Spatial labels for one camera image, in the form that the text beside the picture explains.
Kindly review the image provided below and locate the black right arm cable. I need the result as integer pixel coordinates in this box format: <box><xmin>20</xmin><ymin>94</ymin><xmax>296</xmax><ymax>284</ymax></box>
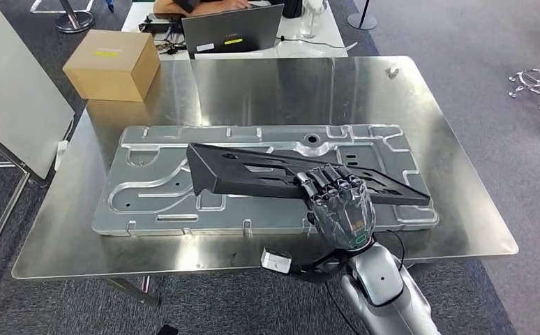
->
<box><xmin>323</xmin><ymin>228</ymin><xmax>406</xmax><ymax>335</ymax></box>

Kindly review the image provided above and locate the black electronic device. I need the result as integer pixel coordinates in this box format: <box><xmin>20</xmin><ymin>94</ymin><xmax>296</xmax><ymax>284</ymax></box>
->
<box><xmin>138</xmin><ymin>13</ymin><xmax>184</xmax><ymax>36</ymax></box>

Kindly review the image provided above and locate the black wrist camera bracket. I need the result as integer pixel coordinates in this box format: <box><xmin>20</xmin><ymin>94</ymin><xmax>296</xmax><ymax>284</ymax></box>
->
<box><xmin>288</xmin><ymin>247</ymin><xmax>350</xmax><ymax>284</ymax></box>

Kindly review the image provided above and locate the clear water bottle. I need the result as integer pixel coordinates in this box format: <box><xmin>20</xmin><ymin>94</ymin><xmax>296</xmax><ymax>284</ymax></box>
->
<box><xmin>299</xmin><ymin>0</ymin><xmax>329</xmax><ymax>39</ymax></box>

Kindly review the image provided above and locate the white partition panel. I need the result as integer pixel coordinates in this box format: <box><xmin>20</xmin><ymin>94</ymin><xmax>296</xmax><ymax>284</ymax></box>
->
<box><xmin>0</xmin><ymin>3</ymin><xmax>77</xmax><ymax>181</ymax></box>

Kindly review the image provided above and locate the brown cardboard box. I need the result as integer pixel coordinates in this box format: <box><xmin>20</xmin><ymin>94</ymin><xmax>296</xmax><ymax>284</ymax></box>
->
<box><xmin>61</xmin><ymin>29</ymin><xmax>161</xmax><ymax>103</ymax></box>

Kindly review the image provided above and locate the grey round stanchion base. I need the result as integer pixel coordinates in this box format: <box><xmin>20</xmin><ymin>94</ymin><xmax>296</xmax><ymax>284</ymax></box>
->
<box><xmin>346</xmin><ymin>0</ymin><xmax>378</xmax><ymax>31</ymax></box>

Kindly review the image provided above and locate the white desk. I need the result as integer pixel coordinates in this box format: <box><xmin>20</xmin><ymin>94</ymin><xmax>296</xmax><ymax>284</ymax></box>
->
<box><xmin>121</xmin><ymin>0</ymin><xmax>359</xmax><ymax>61</ymax></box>

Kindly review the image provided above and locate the dark grey laptop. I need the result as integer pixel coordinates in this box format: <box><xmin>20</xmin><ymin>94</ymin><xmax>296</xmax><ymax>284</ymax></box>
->
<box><xmin>181</xmin><ymin>3</ymin><xmax>285</xmax><ymax>60</ymax></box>

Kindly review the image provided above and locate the black plastic panel part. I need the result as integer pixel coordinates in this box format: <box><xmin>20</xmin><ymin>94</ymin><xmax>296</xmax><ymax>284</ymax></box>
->
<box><xmin>186</xmin><ymin>142</ymin><xmax>431</xmax><ymax>207</ymax></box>

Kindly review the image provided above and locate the stainless steel workbench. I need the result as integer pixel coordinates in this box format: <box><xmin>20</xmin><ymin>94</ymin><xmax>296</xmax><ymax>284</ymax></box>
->
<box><xmin>10</xmin><ymin>55</ymin><xmax>520</xmax><ymax>308</ymax></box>

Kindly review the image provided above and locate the black cup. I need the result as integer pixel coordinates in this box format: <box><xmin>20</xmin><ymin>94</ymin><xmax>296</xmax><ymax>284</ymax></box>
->
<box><xmin>280</xmin><ymin>0</ymin><xmax>304</xmax><ymax>20</ymax></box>

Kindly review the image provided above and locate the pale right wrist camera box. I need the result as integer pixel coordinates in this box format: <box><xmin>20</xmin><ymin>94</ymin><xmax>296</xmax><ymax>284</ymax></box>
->
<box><xmin>260</xmin><ymin>247</ymin><xmax>293</xmax><ymax>274</ymax></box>

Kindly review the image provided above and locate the stamped grey metal plate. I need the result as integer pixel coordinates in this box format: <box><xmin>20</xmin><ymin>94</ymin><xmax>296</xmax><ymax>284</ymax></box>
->
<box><xmin>91</xmin><ymin>124</ymin><xmax>440</xmax><ymax>237</ymax></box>

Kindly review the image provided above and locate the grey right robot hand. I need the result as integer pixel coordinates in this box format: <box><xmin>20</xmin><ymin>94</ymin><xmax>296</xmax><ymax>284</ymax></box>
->
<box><xmin>295</xmin><ymin>164</ymin><xmax>376</xmax><ymax>251</ymax></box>

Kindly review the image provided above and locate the chrome round stanchion base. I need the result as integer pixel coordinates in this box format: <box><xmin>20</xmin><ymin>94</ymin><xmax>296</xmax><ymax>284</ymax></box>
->
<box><xmin>54</xmin><ymin>0</ymin><xmax>96</xmax><ymax>34</ymax></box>

